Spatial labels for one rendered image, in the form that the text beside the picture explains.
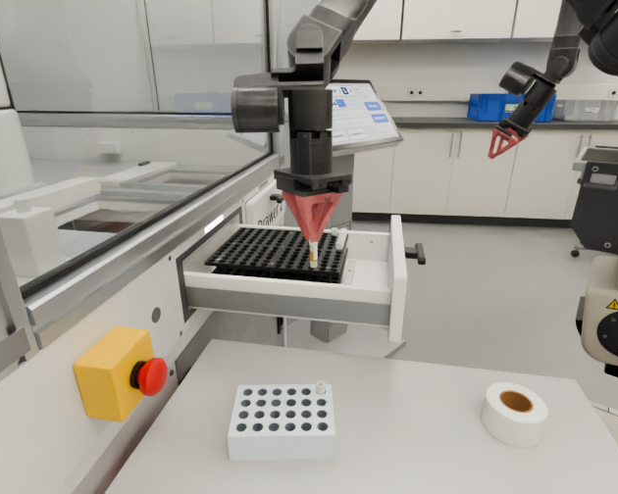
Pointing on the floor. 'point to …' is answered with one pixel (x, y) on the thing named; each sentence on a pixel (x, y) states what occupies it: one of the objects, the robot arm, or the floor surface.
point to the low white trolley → (374, 432)
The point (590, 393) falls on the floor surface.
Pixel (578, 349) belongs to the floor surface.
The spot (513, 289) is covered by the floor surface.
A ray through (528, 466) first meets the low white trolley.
